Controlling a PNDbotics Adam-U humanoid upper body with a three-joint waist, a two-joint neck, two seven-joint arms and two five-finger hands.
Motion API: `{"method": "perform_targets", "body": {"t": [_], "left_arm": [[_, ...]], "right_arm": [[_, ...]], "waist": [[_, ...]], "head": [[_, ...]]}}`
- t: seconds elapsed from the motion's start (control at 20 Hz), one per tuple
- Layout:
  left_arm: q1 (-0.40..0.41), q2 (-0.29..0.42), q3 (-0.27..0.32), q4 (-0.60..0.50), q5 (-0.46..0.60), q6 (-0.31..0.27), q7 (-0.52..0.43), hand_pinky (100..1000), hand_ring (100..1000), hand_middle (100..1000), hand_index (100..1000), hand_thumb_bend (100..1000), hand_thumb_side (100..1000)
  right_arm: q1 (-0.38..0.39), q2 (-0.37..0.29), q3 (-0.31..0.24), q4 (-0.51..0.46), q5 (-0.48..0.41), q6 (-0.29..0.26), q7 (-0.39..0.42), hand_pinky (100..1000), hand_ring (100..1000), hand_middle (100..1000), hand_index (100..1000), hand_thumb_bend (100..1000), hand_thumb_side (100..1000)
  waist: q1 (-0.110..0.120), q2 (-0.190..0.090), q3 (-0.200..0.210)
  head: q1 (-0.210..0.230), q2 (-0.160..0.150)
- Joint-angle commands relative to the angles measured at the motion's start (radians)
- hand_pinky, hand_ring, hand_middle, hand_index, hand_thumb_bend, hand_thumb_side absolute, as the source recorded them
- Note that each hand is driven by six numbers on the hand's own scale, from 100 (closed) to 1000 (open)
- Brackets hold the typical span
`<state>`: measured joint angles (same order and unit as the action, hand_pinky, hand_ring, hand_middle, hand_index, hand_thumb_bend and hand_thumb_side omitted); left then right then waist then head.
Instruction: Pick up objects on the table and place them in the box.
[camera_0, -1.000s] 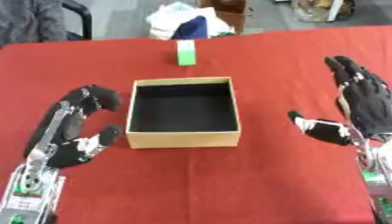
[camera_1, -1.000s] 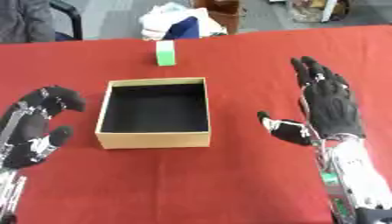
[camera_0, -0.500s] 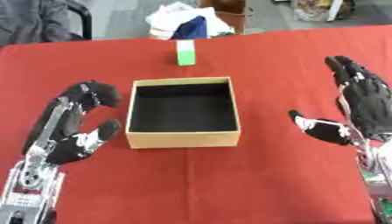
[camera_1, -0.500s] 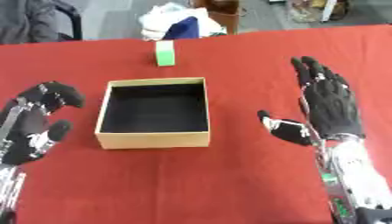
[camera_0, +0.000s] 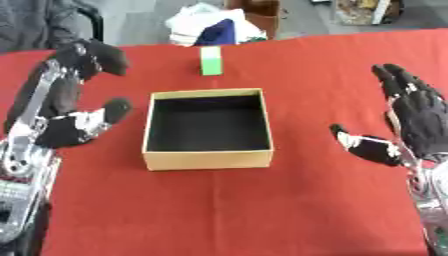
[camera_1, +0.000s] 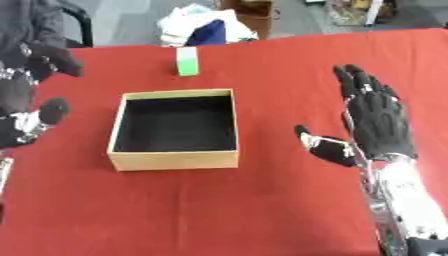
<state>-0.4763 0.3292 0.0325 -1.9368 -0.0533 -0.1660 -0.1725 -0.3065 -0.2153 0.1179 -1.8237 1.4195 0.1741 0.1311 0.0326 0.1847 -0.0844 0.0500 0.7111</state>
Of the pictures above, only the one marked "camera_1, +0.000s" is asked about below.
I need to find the tan cardboard box black inside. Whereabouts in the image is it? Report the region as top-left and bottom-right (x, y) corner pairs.
(105, 88), (242, 172)

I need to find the brown cardboard box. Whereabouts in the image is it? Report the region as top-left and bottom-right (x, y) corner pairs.
(217, 0), (280, 41)

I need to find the wire rack with items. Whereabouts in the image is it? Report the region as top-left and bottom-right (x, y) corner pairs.
(322, 0), (405, 27)

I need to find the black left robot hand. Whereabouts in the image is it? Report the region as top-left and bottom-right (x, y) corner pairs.
(0, 42), (86, 150)

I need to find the green and white block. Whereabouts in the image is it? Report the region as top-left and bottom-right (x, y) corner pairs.
(175, 46), (202, 77)

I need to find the white and blue cloth pile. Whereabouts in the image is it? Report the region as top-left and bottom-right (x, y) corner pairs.
(155, 3), (261, 48)

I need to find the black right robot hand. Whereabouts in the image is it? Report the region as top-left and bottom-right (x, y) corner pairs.
(292, 63), (420, 168)

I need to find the black chair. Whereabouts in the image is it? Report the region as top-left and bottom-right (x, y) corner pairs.
(42, 0), (95, 49)

